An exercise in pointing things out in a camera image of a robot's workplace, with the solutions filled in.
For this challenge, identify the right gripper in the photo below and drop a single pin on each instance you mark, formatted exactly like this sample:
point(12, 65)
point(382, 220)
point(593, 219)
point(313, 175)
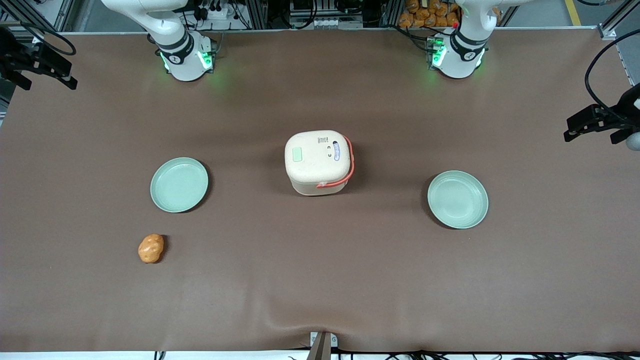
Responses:
point(11, 54)

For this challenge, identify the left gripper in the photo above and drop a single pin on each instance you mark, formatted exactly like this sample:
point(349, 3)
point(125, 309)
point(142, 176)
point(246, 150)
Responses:
point(628, 108)

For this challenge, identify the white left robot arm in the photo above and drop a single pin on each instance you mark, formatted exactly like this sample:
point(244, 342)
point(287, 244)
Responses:
point(462, 60)

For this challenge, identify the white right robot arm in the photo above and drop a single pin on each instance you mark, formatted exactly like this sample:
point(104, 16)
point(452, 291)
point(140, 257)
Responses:
point(182, 60)

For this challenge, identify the pale green round plate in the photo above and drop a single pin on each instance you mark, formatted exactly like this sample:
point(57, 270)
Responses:
point(179, 185)
point(457, 200)

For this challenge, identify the white power strip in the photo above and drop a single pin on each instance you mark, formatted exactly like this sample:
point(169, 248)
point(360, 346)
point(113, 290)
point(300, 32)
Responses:
point(217, 12)

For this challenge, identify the pile of orange toy food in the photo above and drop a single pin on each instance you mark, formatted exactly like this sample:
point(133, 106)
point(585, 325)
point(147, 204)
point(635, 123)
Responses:
point(425, 15)

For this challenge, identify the orange-brown toy potato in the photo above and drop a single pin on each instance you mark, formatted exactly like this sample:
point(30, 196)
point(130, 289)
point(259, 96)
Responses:
point(151, 248)

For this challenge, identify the grey equipment box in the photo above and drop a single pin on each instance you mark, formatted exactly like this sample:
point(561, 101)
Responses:
point(325, 15)

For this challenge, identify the brown table mat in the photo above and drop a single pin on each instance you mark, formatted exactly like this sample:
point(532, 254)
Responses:
point(320, 280)

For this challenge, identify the aluminium frame post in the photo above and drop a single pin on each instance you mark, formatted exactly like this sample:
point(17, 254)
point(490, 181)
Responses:
point(64, 14)
point(607, 31)

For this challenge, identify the silver camera mount bracket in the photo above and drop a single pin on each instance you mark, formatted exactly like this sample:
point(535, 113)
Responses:
point(322, 345)

